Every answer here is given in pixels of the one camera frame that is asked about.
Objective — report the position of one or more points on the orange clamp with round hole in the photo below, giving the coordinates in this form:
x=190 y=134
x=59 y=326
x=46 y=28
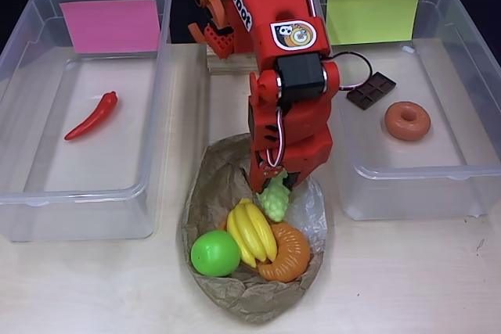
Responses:
x=213 y=1

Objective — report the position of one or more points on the pink paper sheet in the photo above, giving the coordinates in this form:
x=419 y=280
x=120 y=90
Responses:
x=109 y=25

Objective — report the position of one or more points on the orange toy croissant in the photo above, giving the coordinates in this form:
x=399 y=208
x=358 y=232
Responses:
x=291 y=256

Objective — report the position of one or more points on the light green toy grapes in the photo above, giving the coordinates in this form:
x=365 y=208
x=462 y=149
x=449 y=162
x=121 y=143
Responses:
x=276 y=203

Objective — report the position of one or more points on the clear plastic bin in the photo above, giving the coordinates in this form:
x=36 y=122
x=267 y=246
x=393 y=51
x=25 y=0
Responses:
x=411 y=162
x=90 y=162

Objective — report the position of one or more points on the red toy chili pepper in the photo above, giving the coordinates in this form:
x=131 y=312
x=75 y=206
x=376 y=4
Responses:
x=96 y=117

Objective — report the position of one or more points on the wooden base block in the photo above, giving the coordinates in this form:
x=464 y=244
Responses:
x=231 y=66

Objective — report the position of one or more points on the yellow-green paper sheet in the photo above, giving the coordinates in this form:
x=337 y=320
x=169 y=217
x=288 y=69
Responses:
x=372 y=17

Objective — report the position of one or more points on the brown toy donut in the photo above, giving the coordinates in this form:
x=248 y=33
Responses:
x=395 y=124

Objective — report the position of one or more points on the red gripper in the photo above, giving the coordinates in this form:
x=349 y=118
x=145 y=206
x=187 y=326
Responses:
x=309 y=156

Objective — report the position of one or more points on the brown toy chocolate bar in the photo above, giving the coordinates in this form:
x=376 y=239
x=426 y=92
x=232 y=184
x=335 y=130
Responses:
x=372 y=91

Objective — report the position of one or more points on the red robot arm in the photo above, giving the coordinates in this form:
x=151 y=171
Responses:
x=282 y=5

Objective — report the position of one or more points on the small white tape piece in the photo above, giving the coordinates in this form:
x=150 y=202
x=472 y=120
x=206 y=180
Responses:
x=409 y=49

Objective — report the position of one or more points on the green toy apple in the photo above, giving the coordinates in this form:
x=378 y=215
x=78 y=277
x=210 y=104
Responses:
x=215 y=253

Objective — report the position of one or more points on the crumpled brown paper bag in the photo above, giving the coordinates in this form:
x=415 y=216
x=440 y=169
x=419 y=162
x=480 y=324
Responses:
x=250 y=299

